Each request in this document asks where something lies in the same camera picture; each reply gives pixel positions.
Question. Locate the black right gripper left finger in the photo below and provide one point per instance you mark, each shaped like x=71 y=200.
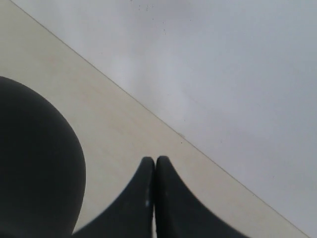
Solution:
x=130 y=215

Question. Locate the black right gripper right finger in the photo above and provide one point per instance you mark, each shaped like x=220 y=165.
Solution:
x=179 y=213

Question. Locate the black helmet with tinted visor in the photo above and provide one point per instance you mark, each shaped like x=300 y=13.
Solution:
x=42 y=166

